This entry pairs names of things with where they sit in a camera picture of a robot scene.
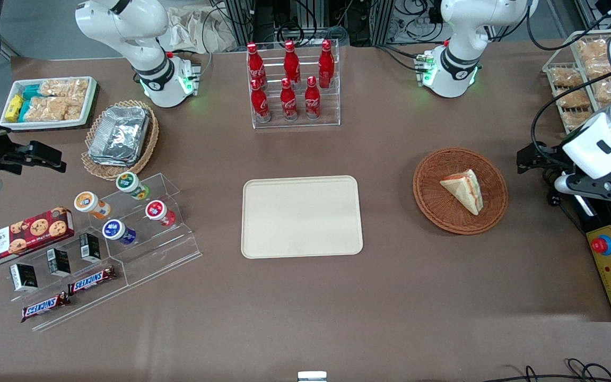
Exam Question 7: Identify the white rectangular snack tray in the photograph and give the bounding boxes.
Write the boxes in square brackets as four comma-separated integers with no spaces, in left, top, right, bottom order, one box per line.
[0,76,100,132]

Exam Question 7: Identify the clear bag of crackers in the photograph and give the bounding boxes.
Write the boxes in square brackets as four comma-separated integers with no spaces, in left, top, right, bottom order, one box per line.
[594,76,611,105]
[555,88,591,110]
[549,66,585,89]
[575,39,611,76]
[562,109,593,132]

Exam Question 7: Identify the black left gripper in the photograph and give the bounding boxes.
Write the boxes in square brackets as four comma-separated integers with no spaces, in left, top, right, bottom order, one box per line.
[517,139,611,205]

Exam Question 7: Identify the black equipment rack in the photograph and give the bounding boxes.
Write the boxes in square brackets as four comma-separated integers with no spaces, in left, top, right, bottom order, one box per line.
[220,0,447,49]

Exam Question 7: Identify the rice cracker pack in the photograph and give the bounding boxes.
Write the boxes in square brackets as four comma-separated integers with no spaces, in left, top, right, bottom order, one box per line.
[39,79,90,100]
[23,97,84,122]

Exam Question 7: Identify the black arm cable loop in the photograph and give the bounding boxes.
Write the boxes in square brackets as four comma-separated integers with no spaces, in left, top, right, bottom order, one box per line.
[530,72,611,155]

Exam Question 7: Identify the blue lid yogurt cup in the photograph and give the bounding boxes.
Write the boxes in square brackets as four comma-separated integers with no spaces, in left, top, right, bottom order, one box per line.
[102,219,138,246]

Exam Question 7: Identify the red lid yogurt cup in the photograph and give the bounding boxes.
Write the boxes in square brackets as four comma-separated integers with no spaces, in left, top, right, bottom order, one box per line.
[145,199,177,228]

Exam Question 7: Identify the red cola bottle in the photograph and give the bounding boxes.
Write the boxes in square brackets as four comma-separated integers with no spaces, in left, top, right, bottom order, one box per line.
[283,40,302,86]
[246,42,268,90]
[280,78,299,122]
[318,39,336,90]
[250,79,272,124]
[304,76,322,121]

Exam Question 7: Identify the black base cables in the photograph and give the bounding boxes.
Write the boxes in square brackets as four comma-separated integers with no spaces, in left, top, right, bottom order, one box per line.
[373,45,429,73]

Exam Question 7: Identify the clear acrylic bottle rack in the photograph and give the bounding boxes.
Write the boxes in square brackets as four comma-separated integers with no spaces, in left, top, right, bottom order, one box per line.
[246,38,341,129]

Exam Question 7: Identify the small black carton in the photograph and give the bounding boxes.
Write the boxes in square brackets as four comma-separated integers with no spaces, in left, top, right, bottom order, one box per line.
[79,232,102,264]
[46,248,72,278]
[10,263,39,293]

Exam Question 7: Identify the triangle sandwich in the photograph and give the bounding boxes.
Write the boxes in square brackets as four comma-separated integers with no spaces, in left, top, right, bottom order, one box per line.
[439,169,484,216]

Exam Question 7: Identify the round brown wicker basket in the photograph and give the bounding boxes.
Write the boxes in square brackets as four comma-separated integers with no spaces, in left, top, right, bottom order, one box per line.
[413,147,509,236]

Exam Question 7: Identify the orange lid yogurt cup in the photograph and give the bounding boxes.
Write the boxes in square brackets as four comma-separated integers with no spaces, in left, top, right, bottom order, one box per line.
[74,191,111,220]

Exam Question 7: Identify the Snickers chocolate bar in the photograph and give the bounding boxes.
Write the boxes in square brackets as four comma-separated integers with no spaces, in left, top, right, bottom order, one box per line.
[68,265,117,296]
[21,291,72,324]

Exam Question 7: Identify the clear acrylic stepped display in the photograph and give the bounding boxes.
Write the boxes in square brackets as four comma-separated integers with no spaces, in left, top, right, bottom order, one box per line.
[7,172,203,333]

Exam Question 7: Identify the oval light wicker basket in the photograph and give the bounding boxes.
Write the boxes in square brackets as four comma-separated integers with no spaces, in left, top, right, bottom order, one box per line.
[81,100,160,181]

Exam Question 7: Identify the green lid yogurt cup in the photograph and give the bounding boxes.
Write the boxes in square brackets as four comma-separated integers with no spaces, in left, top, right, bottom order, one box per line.
[116,171,150,201]

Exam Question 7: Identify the black plug cable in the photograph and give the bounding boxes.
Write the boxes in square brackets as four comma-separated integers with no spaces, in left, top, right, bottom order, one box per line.
[546,192,587,237]

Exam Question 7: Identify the stack of foil containers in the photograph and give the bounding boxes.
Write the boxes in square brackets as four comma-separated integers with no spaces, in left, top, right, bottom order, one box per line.
[88,106,151,167]

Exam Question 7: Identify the red Walkers cookie box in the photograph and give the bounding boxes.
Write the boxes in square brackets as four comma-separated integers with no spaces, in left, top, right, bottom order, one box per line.
[0,206,75,270]

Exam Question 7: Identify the black floor cable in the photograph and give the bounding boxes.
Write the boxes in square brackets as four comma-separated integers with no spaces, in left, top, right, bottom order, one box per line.
[488,358,611,382]

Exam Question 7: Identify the yellow snack box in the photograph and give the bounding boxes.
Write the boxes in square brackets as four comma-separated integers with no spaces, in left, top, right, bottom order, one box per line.
[4,94,24,123]

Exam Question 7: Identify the white wire basket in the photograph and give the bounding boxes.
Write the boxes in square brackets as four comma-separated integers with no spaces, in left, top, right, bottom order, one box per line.
[542,29,611,134]

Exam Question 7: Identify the crumpled white plastic bag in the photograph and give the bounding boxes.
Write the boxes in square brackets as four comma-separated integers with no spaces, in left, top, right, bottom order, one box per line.
[158,5,237,54]

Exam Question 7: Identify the black hanging cable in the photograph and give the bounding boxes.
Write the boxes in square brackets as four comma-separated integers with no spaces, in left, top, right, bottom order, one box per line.
[527,0,611,52]

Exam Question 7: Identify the beige plastic tray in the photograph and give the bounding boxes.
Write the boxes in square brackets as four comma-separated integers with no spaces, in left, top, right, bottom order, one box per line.
[241,175,364,259]

